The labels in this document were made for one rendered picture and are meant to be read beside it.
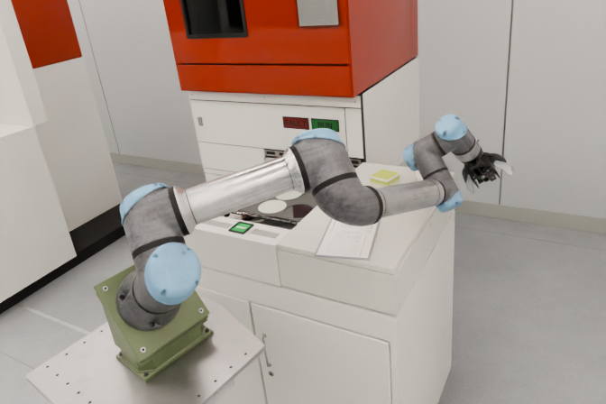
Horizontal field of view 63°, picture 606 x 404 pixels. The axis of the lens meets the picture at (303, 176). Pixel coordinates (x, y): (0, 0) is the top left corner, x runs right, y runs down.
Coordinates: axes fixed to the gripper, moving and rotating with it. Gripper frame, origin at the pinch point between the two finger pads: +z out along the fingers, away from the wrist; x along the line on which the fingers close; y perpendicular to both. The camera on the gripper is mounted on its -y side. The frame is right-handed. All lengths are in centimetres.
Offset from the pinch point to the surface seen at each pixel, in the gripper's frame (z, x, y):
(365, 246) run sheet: -36, -32, 27
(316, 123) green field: -25, -46, -41
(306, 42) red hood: -51, -30, -50
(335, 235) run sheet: -37, -40, 21
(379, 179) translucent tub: -25.3, -27.3, -0.5
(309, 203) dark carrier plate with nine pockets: -23, -56, -9
